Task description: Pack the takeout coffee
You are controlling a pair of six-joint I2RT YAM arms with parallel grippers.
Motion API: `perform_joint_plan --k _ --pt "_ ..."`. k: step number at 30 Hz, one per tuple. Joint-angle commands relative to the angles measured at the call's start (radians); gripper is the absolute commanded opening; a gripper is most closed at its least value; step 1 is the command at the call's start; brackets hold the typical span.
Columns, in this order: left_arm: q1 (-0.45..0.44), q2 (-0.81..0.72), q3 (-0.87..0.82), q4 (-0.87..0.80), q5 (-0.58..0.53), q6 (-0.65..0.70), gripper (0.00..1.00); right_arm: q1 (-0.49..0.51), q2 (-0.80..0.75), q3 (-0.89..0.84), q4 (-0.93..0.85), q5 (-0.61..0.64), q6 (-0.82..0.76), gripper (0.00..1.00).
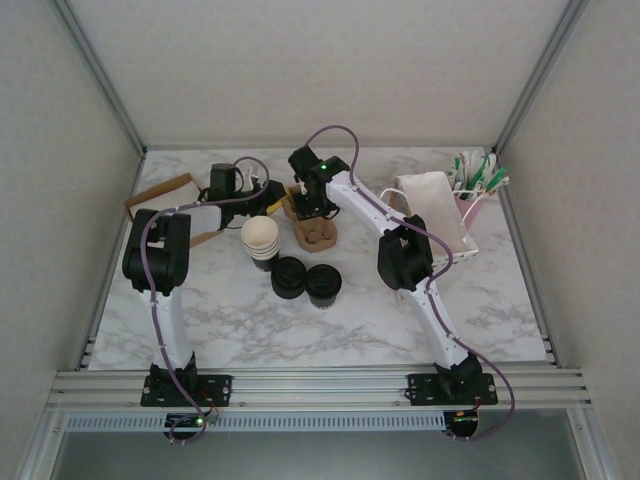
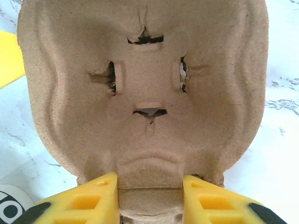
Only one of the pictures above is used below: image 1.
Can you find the stack of black cup lids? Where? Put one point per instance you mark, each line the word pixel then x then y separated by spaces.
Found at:
pixel 288 277

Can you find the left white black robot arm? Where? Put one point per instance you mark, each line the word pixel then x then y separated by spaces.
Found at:
pixel 167 310

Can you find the aluminium frame post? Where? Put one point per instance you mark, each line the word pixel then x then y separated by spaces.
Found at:
pixel 539 75
pixel 99 75

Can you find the aluminium back table rail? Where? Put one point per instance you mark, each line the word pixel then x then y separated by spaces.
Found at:
pixel 225 147

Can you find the brown cardboard napkin box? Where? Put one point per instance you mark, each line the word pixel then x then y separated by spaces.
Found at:
pixel 160 187

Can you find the single black cup lid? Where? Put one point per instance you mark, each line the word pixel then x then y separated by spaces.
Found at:
pixel 324 281

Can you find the right controller board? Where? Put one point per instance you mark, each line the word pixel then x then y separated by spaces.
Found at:
pixel 462 425

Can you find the aluminium side table rail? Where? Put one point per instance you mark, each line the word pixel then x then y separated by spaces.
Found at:
pixel 511 210
pixel 101 310

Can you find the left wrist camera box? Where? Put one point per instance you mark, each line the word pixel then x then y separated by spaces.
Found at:
pixel 252 179

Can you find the cartoon animal paper gift bag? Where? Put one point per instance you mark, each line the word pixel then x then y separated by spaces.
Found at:
pixel 430 200

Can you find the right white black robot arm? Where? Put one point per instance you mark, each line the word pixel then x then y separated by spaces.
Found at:
pixel 440 325

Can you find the controller board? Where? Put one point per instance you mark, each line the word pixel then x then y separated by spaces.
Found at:
pixel 187 422
pixel 462 425

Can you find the white paper napkin stack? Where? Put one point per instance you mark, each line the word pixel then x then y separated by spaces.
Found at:
pixel 170 200

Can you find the pink cylindrical holder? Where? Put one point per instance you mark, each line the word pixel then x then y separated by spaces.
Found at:
pixel 477 210

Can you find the stack of black paper cups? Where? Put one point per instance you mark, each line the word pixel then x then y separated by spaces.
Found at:
pixel 260 232

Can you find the left controller board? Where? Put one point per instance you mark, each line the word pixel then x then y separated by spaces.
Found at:
pixel 187 422

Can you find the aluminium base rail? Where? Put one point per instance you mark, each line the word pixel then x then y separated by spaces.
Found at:
pixel 320 387

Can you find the brown pulp cup carrier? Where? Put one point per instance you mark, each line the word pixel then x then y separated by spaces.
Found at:
pixel 315 239

